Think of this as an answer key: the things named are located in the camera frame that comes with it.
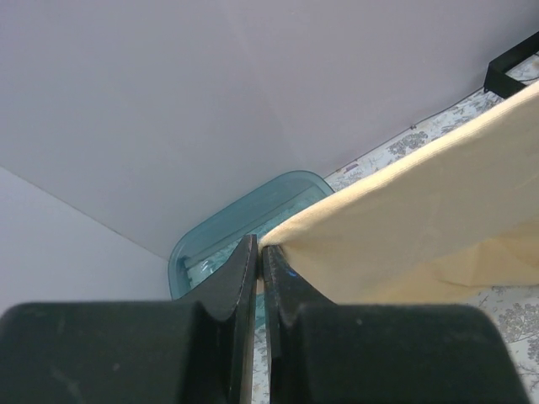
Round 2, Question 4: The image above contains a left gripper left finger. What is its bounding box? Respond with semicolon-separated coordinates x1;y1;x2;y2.
184;235;257;403

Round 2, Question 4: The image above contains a floral table mat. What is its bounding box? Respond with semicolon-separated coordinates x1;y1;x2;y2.
261;83;538;403

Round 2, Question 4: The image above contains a black wire dish rack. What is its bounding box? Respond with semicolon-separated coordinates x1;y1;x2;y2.
483;32;539;99

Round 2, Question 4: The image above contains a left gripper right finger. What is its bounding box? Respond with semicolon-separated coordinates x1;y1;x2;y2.
261;246;334;403

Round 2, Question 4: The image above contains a pale yellow t shirt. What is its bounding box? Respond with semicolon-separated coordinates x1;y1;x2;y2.
261;85;538;304

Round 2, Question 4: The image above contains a teal plastic basin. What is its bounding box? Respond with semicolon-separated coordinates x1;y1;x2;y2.
168;170;334;300

